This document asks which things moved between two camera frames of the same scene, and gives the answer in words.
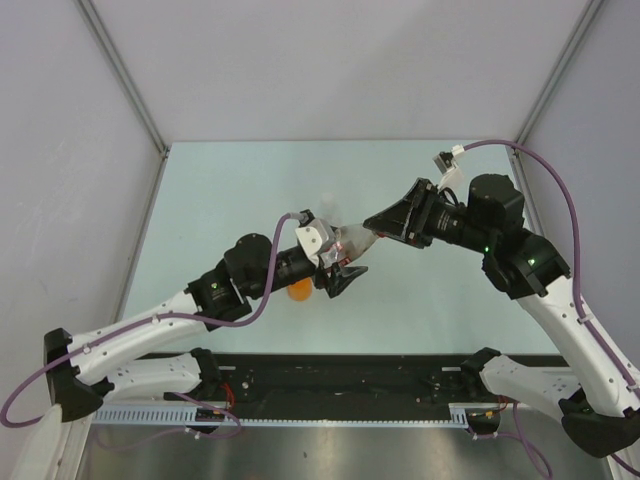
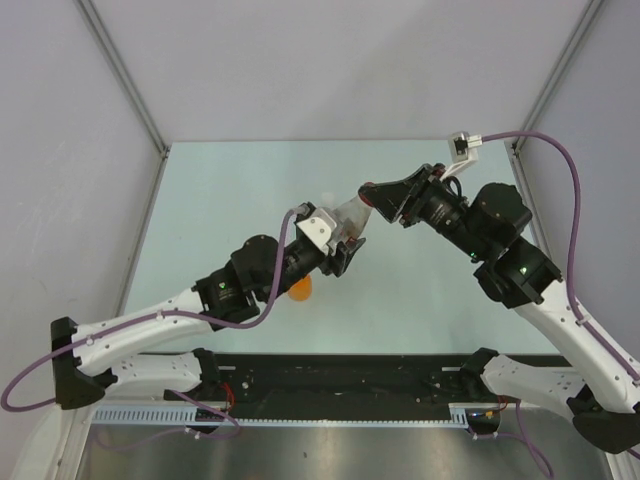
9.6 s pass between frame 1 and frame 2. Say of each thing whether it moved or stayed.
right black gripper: moved
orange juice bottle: stayed
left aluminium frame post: stayed
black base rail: stayed
